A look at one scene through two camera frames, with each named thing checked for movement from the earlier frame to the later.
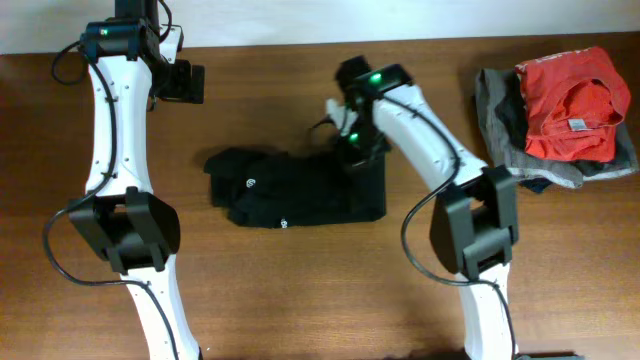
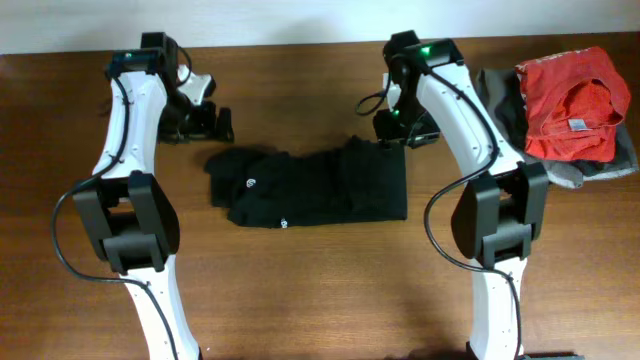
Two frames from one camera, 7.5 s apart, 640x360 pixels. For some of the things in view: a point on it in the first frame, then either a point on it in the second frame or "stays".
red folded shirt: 574,101 stays
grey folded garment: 502,120 stays
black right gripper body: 362,144 -> 404,124
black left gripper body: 173,82 -> 194,121
